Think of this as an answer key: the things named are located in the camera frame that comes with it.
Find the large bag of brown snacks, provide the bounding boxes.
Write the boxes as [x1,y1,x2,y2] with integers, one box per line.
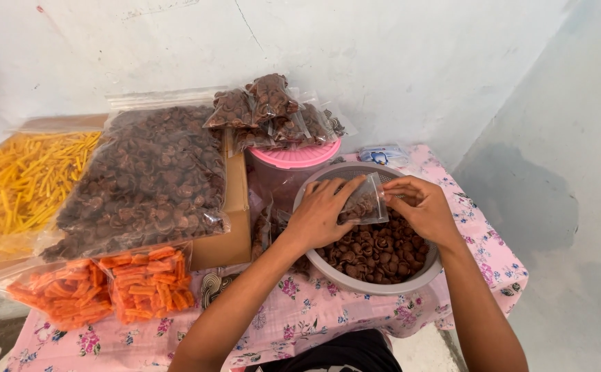
[39,87,232,262]

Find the white and blue plastic packet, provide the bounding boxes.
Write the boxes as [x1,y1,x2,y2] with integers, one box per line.
[357,144,411,169]

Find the person's left hand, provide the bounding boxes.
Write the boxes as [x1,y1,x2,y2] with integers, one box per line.
[284,175,369,254]

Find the clear container with pink lid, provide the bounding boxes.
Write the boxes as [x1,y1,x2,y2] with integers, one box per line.
[246,137,342,214]

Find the bag of orange snacks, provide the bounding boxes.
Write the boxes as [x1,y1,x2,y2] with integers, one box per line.
[0,257,115,332]
[96,242,198,326]

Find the heap of loose brown snacks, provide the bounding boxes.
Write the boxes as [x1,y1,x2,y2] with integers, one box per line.
[315,207,430,285]

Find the pile of brown snack packets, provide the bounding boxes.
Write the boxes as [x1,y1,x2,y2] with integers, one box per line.
[202,73,358,157]

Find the brown cardboard box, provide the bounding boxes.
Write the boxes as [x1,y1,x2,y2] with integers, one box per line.
[0,114,253,277]

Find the large bag of yellow sticks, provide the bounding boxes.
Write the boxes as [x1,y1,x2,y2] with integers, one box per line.
[0,128,103,265]

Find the person's black clothing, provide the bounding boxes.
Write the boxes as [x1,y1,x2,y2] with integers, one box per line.
[244,329,403,372]

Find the grey plastic colander basin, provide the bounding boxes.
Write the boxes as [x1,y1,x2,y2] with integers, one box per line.
[293,161,444,297]

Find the pink floral tablecloth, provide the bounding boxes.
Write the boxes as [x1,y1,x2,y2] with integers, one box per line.
[1,144,529,372]

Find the brown snack packets beside basin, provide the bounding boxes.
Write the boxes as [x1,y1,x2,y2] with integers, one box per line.
[250,199,313,280]

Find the packet of striped spiral snacks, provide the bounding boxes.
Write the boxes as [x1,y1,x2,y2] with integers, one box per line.
[199,271,240,311]

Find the small clear brown snack bag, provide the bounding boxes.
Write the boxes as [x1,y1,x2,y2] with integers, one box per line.
[337,172,390,226]

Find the person's right hand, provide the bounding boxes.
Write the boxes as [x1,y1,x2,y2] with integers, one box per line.
[382,176,465,252]

